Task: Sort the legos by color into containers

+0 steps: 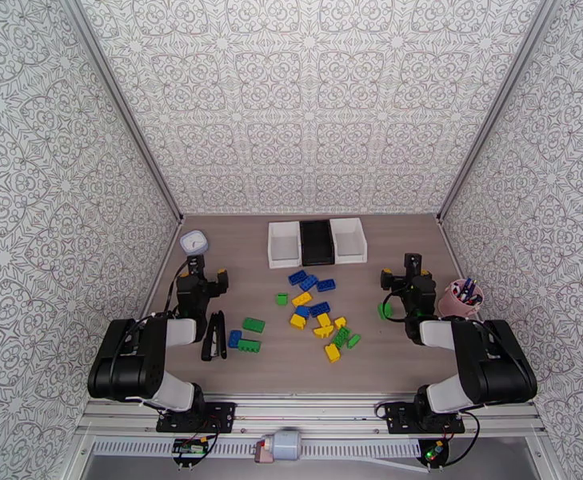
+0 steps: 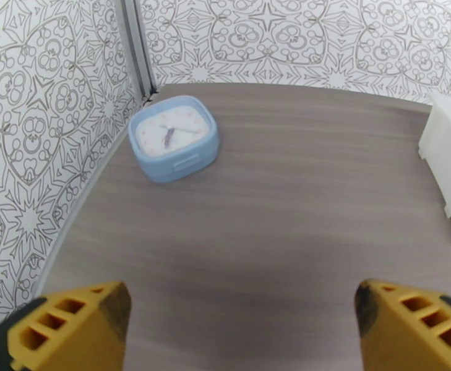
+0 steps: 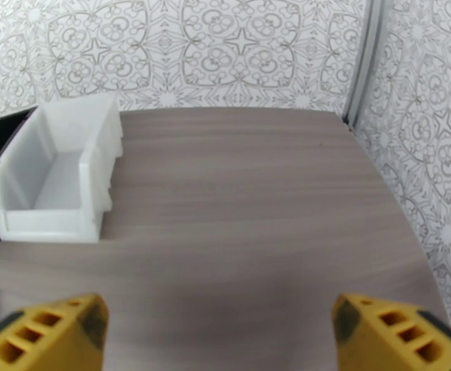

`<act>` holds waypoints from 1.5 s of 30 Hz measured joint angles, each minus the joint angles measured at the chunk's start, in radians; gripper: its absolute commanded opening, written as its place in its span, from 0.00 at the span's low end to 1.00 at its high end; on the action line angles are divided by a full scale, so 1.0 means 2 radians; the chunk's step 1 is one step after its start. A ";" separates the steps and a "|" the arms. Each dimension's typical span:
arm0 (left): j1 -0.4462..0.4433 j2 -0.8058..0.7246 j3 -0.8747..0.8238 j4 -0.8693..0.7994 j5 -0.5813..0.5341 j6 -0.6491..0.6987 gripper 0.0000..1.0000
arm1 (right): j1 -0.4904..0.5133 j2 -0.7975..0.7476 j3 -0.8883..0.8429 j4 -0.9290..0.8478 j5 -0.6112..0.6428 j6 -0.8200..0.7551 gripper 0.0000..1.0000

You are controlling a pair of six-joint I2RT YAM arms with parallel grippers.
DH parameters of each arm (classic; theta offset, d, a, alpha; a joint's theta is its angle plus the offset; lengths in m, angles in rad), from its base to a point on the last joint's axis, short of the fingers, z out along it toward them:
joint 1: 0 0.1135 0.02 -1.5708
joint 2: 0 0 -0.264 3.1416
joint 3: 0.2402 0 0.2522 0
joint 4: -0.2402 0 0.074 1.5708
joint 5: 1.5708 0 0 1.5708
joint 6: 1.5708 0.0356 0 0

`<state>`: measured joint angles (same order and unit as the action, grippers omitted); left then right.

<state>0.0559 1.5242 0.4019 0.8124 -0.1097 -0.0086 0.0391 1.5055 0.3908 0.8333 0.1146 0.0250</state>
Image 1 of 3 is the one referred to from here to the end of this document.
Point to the green curved lego brick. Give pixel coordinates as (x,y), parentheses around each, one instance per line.
(384,310)

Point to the blue lego brick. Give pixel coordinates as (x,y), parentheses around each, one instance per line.
(234,338)
(325,285)
(302,312)
(297,277)
(319,309)
(309,283)

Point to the yellow curved lego brick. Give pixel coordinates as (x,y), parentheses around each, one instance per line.
(323,332)

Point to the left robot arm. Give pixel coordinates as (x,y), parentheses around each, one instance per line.
(126,363)

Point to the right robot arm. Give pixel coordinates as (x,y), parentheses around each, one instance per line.
(491,363)

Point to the pink pen cup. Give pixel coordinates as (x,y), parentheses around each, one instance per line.
(448,306)

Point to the dark marker pen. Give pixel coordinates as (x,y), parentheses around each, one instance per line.
(458,292)
(468,284)

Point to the black stapler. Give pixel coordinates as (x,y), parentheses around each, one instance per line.
(214,335)

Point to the small white blue-rimmed container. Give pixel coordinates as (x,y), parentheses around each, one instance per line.
(193,242)

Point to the white plastic bin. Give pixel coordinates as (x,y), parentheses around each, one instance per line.
(348,241)
(283,248)

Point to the black plastic bin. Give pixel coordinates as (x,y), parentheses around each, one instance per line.
(316,243)

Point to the small circuit board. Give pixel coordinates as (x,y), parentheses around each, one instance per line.
(191,447)
(433,451)

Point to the white and pink device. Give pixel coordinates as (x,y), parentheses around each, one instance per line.
(281,446)

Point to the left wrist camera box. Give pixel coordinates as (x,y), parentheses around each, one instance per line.
(196,267)

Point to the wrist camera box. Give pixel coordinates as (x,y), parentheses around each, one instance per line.
(196,267)
(412,264)

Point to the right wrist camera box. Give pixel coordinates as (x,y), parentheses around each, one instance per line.
(412,264)

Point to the aluminium side rail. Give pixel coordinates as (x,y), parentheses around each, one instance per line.
(451,248)
(169,248)

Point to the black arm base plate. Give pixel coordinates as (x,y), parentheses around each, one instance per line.
(216,417)
(401,418)

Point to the aluminium frame rail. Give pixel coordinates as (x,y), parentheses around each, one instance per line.
(311,408)

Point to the aluminium corner post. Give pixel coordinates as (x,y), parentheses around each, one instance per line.
(123,103)
(496,103)

